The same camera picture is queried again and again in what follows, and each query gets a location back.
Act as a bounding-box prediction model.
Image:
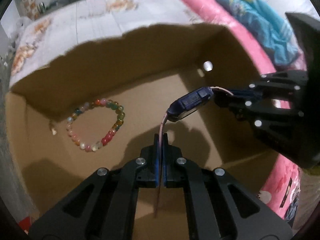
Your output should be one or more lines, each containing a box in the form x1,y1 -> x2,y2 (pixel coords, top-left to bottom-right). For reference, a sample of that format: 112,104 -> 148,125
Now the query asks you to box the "small earring in box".
49,120 -> 57,136

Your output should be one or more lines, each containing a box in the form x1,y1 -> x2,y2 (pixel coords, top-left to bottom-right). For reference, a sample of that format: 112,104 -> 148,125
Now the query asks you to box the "red packet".
18,216 -> 32,234

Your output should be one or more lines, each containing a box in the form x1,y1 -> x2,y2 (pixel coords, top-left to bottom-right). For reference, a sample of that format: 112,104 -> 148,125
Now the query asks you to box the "multicolour bead bracelet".
66,98 -> 126,153

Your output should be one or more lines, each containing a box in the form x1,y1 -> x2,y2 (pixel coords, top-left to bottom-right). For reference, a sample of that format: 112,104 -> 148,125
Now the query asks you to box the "blue patterned blanket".
216,0 -> 299,67

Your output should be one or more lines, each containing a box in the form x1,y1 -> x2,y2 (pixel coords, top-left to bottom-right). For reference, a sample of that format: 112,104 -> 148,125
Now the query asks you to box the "pink floral quilt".
182,0 -> 300,221

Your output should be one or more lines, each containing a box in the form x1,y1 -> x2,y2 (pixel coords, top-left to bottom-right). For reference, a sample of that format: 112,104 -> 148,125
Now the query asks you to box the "blue digital wrist watch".
153,86 -> 234,218

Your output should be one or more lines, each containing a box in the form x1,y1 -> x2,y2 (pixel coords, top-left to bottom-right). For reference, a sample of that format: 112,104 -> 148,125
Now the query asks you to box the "brown cardboard box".
5,24 -> 277,239

